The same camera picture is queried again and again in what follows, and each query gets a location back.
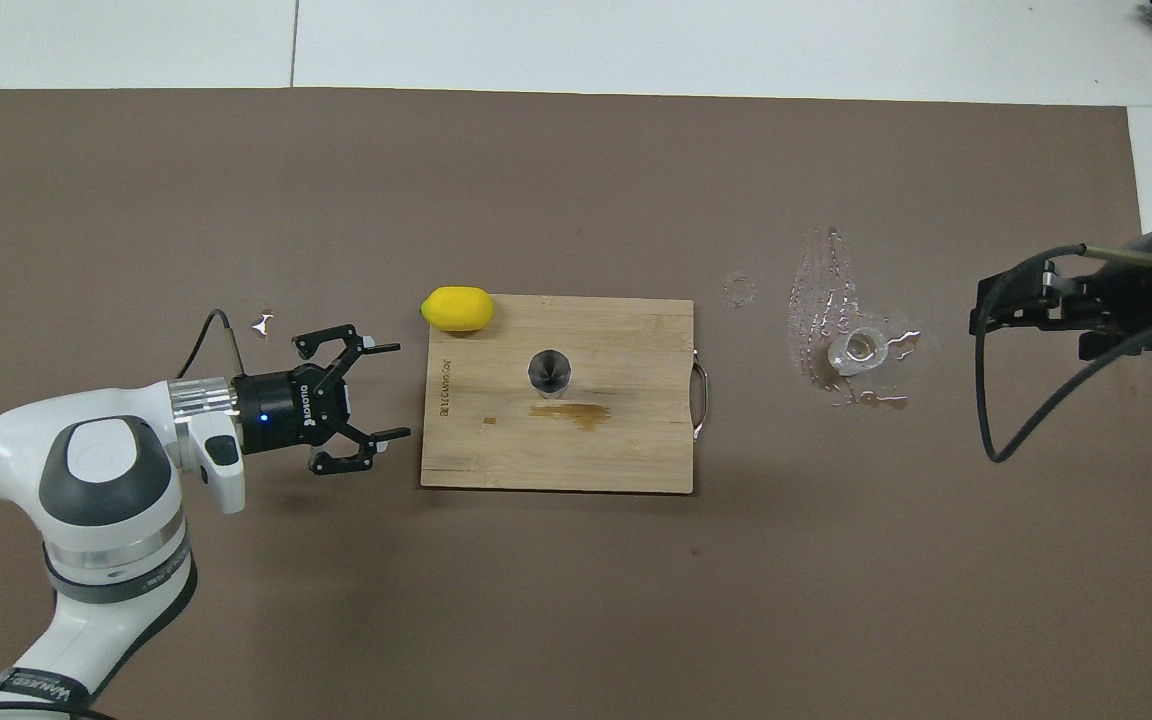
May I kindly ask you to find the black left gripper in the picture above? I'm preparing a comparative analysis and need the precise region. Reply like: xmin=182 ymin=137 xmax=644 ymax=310
xmin=231 ymin=322 xmax=413 ymax=477

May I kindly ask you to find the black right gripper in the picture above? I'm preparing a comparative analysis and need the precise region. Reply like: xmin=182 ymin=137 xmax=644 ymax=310
xmin=969 ymin=257 xmax=1152 ymax=362

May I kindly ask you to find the small clear glass cup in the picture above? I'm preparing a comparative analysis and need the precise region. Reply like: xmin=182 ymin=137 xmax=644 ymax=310
xmin=828 ymin=325 xmax=889 ymax=379

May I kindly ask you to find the steel double jigger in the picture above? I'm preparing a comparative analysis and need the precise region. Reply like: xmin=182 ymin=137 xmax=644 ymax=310
xmin=526 ymin=348 xmax=573 ymax=401

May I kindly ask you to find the yellow lemon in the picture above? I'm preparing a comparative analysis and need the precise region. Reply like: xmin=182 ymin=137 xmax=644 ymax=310
xmin=420 ymin=286 xmax=495 ymax=333

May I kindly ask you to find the wooden cutting board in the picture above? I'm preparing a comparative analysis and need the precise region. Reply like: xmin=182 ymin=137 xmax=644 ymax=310
xmin=420 ymin=294 xmax=710 ymax=494

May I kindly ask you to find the brown table mat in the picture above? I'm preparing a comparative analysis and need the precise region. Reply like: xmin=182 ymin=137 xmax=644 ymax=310
xmin=0 ymin=88 xmax=1152 ymax=720

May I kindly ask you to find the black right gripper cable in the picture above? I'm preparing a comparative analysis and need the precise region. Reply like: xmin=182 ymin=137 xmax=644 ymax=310
xmin=972 ymin=243 xmax=1152 ymax=493

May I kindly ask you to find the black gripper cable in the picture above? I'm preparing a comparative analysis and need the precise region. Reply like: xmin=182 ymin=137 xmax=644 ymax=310
xmin=0 ymin=308 xmax=243 ymax=720
xmin=972 ymin=243 xmax=1152 ymax=493

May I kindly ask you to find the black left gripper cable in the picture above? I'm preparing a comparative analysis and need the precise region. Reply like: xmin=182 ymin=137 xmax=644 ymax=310
xmin=0 ymin=308 xmax=243 ymax=720

